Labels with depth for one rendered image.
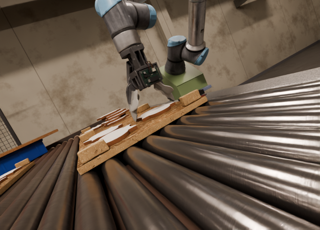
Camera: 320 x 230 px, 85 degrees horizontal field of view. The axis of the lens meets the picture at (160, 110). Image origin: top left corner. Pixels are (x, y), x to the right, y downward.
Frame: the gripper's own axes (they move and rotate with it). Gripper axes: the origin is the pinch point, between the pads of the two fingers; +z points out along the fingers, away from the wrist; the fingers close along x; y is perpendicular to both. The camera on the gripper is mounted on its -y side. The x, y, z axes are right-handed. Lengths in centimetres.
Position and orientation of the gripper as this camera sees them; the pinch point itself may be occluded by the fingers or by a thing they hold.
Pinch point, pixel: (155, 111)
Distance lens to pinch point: 56.5
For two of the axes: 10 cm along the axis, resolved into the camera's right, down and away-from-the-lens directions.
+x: 8.1, -4.3, 3.9
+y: 4.3, -0.1, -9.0
